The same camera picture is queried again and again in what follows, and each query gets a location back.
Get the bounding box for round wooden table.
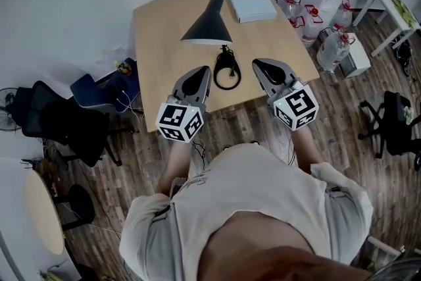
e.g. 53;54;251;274
25;170;65;256

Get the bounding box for person's left forearm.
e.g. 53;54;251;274
156;140;195;197

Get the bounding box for black swivel office chair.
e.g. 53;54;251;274
357;90;421;172

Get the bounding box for flat white box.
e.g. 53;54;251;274
225;0;278;24

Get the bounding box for clear water jug red handle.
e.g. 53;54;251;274
288;15;306;30
316;30;356;72
301;4;325;44
330;0;355;31
278;0;302;19

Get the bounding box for person's chin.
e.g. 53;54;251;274
200;212;372;281

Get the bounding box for green patterned sheet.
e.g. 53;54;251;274
387;0;417;32

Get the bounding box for black desk lamp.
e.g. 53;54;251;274
180;0;243;91

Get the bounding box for small clear drink bottle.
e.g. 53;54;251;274
114;59;133;76

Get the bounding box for black round stool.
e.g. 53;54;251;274
52;184;96;231

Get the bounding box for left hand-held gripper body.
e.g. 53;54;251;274
155;65;212;143

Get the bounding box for person's right forearm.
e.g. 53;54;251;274
291;126;325;175

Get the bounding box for small white floor appliance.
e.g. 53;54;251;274
338;32;372;78

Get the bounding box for blue padded chair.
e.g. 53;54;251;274
69;57;144;115

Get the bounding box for black standing fan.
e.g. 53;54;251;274
0;87;22;132

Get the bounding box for white charging cable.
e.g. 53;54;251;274
120;88;141;121

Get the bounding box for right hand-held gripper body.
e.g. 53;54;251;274
251;58;320;132

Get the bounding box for person's white t-shirt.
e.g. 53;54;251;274
118;143;374;281

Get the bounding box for black mesh office chair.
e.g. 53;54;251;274
6;80;136;168

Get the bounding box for black cable bundle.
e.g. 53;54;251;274
396;41;414;76

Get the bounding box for light wooden desk white legs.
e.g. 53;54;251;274
132;0;320;133

